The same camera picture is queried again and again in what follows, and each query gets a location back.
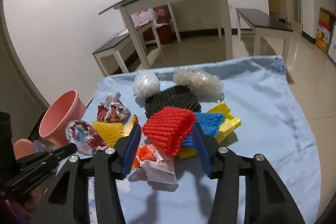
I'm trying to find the pink white shopping bag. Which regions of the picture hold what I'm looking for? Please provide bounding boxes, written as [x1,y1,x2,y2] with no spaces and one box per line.
[131,8,157,27]

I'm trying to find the red white wrapper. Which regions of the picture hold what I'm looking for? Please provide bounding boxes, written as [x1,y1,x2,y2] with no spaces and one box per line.
[97,92,131,123]

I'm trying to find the blue foam net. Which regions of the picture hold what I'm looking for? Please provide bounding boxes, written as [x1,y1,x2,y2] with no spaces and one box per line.
[181,112,225,149]

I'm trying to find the left black-top bench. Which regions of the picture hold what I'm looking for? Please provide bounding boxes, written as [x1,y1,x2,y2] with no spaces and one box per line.
[93,20,161,77]

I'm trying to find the black-top bench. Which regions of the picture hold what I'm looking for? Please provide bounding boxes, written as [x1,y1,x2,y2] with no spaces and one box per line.
[236,8,294,63]
[93,20,161,77]

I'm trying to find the round colourful wrapper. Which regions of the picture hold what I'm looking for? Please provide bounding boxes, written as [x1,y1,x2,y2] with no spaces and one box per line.
[65,120,107,156]

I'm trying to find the orange white paper bag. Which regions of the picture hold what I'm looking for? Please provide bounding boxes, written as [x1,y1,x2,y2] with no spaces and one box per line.
[131,143,178,185]

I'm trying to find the yellow foam net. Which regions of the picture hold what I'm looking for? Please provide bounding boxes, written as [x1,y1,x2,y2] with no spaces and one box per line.
[92,121,124,147]

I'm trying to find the white drawing board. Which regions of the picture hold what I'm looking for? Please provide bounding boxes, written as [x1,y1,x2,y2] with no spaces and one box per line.
[326,22,336,66]

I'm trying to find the pink plastic trash bucket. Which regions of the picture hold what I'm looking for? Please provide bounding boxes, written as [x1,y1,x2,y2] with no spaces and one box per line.
[39,90,86,147]

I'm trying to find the colourful toy boxes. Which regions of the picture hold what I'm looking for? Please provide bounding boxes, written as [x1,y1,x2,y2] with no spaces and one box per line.
[315,7,335,53]

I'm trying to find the pink purple child chair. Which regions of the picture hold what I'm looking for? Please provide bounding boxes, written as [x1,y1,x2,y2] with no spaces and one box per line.
[13,139,51,160]

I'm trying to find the right black-top bench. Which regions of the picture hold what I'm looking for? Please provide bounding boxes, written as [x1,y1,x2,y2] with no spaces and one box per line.
[236,8,294,63]

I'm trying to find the red foam net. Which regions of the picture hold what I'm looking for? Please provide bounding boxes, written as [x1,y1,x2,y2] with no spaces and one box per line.
[141,106,197,158]

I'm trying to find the black foam net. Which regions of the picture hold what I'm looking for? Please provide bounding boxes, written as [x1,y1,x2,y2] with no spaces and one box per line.
[145,85,202,118]

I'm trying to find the red box under table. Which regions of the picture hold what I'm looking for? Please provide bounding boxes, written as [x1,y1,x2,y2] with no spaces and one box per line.
[146,5,173,44]

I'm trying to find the white foam net ball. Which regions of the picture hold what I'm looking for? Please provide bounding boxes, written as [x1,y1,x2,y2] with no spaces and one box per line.
[132,71,161,98]

